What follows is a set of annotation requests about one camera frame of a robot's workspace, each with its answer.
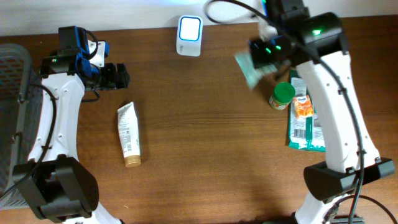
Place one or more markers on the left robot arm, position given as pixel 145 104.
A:
pixel 55 185

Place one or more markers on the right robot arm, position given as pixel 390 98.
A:
pixel 318 49

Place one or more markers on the mint green tissue pack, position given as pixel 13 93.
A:
pixel 251 74

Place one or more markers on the white cream tube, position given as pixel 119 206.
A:
pixel 128 129

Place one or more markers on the green lid jar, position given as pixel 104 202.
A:
pixel 282 95

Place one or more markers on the grey plastic mesh basket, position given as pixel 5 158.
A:
pixel 20 109

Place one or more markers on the orange tissue box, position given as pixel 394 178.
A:
pixel 303 107

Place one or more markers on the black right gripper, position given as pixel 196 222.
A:
pixel 260 55

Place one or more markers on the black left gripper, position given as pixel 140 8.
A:
pixel 109 76

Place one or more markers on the white barcode scanner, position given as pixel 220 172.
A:
pixel 189 35

